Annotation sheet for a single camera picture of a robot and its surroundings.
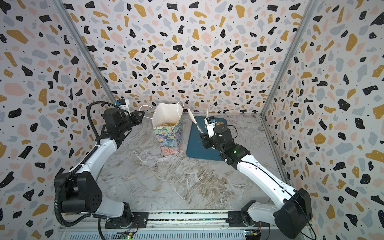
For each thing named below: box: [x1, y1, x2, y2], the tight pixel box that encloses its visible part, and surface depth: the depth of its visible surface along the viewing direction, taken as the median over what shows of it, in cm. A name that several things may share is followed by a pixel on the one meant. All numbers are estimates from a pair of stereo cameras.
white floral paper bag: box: [152, 100, 185, 154], surface depth 92 cm
